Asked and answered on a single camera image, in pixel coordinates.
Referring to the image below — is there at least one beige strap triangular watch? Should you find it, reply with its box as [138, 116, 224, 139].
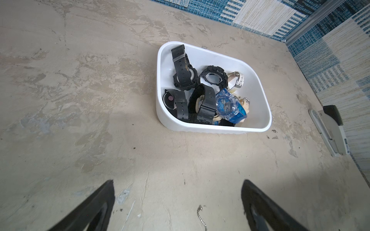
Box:
[239, 98, 250, 113]

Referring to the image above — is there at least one black leather strap watch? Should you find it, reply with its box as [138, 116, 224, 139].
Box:
[162, 90, 189, 122]

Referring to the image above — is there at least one small black strap watch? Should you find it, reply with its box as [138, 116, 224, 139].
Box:
[219, 119, 235, 127]

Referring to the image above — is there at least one white plastic storage box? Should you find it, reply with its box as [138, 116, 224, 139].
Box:
[156, 41, 272, 134]

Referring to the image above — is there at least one translucent blue plastic watch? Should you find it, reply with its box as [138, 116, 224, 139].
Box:
[215, 89, 248, 124]

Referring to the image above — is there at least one black round digital watch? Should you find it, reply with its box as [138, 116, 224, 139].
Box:
[188, 84, 216, 125]

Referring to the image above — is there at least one black rugged sports watch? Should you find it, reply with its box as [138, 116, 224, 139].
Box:
[199, 65, 228, 90]

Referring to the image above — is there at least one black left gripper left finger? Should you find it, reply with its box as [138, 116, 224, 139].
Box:
[50, 180, 115, 231]

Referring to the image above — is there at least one white strap rose-gold watch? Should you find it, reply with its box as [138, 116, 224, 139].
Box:
[227, 71, 245, 93]

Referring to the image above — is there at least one silver chain pocket watch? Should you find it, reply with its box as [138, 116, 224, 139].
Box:
[197, 205, 208, 231]

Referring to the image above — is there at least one black chunky digital watch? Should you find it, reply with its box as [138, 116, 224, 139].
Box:
[171, 44, 198, 90]

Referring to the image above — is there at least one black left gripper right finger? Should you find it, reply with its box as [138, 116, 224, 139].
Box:
[241, 180, 307, 231]

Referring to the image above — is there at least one grey black stapler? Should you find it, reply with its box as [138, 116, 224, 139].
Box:
[308, 105, 350, 157]

